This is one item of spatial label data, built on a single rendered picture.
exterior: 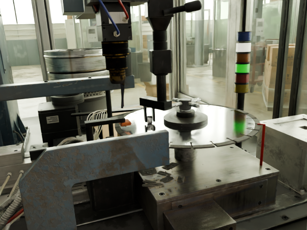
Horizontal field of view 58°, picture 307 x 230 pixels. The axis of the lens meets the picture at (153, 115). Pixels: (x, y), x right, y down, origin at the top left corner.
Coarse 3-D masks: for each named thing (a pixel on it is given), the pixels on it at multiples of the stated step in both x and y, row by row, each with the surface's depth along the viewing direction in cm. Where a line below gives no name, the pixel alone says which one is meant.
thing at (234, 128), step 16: (160, 112) 77; (208, 112) 75; (224, 112) 74; (240, 112) 74; (128, 128) 65; (144, 128) 64; (160, 128) 64; (176, 128) 63; (192, 128) 63; (208, 128) 62; (224, 128) 62; (240, 128) 62; (176, 144) 54; (192, 144) 54
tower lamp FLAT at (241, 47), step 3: (237, 42) 85; (240, 42) 84; (243, 42) 83; (246, 42) 83; (249, 42) 84; (237, 45) 85; (240, 45) 84; (243, 45) 84; (246, 45) 84; (249, 45) 84; (237, 48) 85; (240, 48) 84; (243, 48) 84; (246, 48) 84; (249, 48) 84; (237, 51) 85; (240, 51) 85; (243, 51) 84; (246, 51) 84; (249, 51) 85
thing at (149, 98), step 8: (160, 80) 60; (160, 88) 61; (144, 96) 67; (160, 96) 61; (144, 104) 66; (152, 104) 63; (160, 104) 61; (168, 104) 62; (144, 112) 66; (152, 112) 67; (144, 120) 67
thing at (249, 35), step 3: (237, 33) 85; (240, 33) 83; (243, 33) 83; (246, 33) 83; (249, 33) 83; (237, 36) 85; (240, 36) 84; (243, 36) 83; (246, 36) 83; (249, 36) 83; (237, 39) 85; (240, 39) 84; (243, 39) 83; (246, 39) 83; (249, 39) 83
